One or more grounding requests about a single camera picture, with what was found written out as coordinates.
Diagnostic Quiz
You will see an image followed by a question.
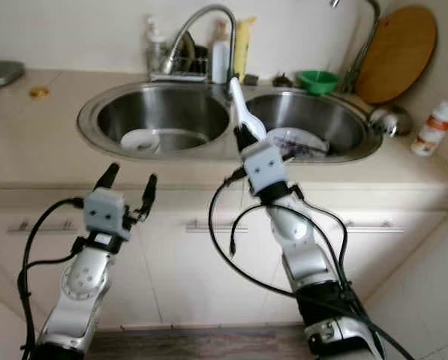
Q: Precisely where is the yellow cleaning cloth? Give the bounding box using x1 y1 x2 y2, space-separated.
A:
235 17 257 80

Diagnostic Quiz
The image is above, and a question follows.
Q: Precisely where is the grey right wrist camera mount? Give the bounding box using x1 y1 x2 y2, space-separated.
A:
240 140 289 195

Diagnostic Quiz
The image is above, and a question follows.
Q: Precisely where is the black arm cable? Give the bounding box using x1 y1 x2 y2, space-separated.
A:
229 187 348 293
207 169 416 360
16 196 86 360

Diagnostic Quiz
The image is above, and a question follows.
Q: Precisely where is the stainless steel double sink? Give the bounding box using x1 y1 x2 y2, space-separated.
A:
77 78 383 166

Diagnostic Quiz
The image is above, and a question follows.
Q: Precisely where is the grey flat appliance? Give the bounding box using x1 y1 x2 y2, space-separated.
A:
0 58 26 89

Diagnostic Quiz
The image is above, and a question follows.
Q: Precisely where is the white kitchen base cabinet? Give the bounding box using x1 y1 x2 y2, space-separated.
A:
0 187 448 331

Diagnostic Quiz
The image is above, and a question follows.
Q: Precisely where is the steel bar cabinet handle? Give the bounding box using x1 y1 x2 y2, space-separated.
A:
185 219 254 233
344 220 404 233
6 220 78 235

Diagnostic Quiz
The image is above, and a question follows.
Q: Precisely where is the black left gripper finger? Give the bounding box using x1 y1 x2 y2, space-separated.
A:
141 173 158 221
95 163 121 194

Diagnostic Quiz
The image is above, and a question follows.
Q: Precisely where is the round wooden cutting board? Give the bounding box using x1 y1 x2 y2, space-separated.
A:
355 6 438 104

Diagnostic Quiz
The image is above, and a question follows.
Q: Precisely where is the white dish soap bottle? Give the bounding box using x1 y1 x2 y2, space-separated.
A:
211 21 232 83

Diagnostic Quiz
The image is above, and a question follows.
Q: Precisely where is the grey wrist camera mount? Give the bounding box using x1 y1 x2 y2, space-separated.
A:
82 187 129 242
240 140 289 195

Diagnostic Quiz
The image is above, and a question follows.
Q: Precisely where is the metal wire sink rack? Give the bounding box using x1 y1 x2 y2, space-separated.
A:
149 52 213 82

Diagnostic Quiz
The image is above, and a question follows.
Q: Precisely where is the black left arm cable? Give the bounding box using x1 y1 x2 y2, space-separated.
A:
16 196 86 360

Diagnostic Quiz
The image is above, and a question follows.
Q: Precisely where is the clear pump bottle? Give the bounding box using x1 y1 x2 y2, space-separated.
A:
143 15 164 74

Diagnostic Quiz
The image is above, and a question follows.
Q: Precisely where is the curved steel kitchen faucet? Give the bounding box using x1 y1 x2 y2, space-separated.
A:
164 4 239 98

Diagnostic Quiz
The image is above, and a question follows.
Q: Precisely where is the white floral plate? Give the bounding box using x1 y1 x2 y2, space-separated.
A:
265 127 333 160

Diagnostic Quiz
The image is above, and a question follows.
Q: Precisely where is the white bottle orange label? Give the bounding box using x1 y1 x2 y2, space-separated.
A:
410 100 448 157

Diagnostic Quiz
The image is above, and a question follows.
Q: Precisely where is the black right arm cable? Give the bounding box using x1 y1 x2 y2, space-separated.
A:
207 169 416 360
229 187 348 293

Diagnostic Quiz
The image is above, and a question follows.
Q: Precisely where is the slim steel water tap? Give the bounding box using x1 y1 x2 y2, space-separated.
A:
330 0 382 95

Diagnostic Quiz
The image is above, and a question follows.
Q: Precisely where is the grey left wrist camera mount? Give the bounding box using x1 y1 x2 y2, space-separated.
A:
82 187 129 242

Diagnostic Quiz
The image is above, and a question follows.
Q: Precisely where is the white plastic spoon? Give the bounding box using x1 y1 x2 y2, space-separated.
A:
227 76 269 143

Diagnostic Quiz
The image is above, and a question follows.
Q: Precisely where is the shiny metal sink strainer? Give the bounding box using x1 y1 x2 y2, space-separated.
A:
370 105 413 137

